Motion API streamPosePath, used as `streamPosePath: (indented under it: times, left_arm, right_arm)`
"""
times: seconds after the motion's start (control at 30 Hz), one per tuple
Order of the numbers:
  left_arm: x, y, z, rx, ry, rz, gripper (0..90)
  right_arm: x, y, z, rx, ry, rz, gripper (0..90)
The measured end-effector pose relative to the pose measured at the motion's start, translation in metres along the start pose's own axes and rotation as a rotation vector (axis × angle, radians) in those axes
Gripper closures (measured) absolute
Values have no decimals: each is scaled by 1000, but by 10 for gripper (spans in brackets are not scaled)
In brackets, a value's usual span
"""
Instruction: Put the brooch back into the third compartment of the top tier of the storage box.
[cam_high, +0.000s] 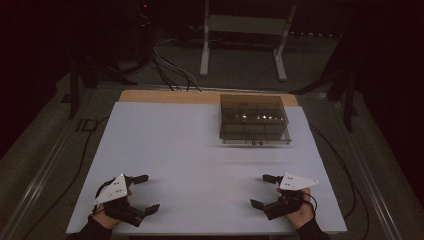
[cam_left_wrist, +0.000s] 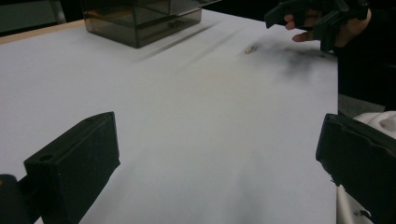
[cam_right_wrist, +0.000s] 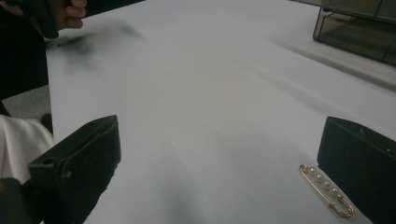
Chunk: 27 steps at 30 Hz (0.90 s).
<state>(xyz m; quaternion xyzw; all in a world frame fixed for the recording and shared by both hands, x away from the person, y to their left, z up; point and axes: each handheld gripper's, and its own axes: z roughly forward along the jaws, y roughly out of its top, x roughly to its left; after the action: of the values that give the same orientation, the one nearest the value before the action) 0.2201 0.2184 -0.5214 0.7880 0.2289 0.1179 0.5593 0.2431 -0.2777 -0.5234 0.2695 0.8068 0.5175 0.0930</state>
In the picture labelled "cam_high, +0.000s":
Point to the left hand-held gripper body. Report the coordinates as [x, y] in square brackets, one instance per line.
[115, 190]

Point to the smoky transparent drawer box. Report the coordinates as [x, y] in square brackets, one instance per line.
[253, 120]

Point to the black tripod stand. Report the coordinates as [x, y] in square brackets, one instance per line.
[346, 90]
[78, 80]

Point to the wooden table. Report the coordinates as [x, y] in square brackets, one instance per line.
[166, 96]

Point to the person's left hand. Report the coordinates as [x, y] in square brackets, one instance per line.
[104, 220]

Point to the white table mat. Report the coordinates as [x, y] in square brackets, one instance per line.
[193, 166]

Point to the power strip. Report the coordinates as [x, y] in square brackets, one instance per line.
[315, 34]

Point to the white metal stand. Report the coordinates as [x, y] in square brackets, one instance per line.
[243, 25]

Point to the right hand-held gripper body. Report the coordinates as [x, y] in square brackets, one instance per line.
[295, 182]

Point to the person's right hand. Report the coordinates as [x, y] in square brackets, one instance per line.
[304, 215]

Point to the dark equipment with red light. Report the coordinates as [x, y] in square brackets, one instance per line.
[144, 23]

